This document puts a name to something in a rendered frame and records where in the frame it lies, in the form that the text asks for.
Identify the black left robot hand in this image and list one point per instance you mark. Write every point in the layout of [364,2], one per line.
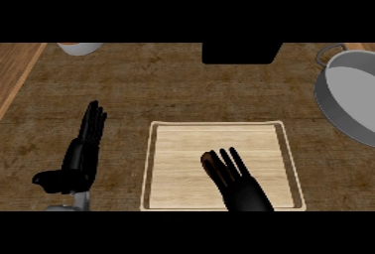
[81,158]

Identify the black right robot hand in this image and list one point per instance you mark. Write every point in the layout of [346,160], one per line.
[245,191]

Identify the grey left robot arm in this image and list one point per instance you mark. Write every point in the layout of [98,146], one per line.
[73,201]

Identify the pale wooden tray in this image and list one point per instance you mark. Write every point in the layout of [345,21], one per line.
[222,167]

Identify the brown sweet potato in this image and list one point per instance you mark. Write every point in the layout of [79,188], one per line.
[208,160]

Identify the grey metal pot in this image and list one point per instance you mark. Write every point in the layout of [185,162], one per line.
[349,96]

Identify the brown placemat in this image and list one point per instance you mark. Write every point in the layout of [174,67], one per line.
[191,127]

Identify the white bowl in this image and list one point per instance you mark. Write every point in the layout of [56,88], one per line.
[81,48]

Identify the black box appliance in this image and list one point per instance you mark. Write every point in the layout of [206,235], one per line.
[242,53]

